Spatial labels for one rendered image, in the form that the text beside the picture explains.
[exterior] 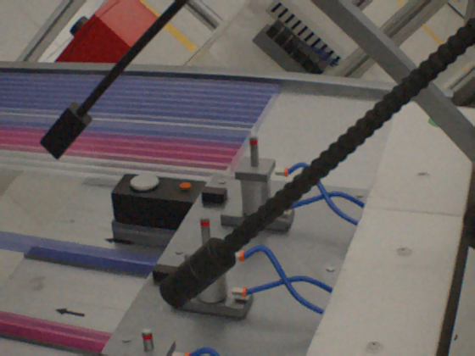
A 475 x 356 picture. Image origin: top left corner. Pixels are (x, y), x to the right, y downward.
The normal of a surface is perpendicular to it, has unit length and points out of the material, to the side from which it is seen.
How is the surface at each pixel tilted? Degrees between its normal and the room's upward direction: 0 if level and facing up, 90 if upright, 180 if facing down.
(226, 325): 44
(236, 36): 0
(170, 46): 0
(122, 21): 0
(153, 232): 90
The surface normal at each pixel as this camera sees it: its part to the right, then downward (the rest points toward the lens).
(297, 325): -0.05, -0.87
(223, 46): 0.62, -0.57
